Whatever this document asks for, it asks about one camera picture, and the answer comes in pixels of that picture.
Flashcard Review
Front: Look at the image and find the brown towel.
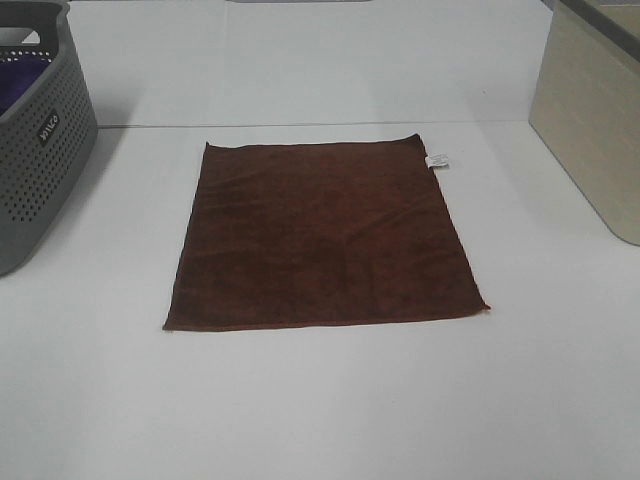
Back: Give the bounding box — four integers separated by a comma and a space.
164, 135, 487, 332

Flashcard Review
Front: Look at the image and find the grey perforated laundry basket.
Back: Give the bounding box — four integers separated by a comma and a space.
1, 1, 97, 274

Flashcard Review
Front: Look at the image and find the beige storage box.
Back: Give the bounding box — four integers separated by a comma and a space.
529, 1, 639, 245

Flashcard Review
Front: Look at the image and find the purple cloth in basket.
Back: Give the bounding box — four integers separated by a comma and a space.
1, 56, 53, 116

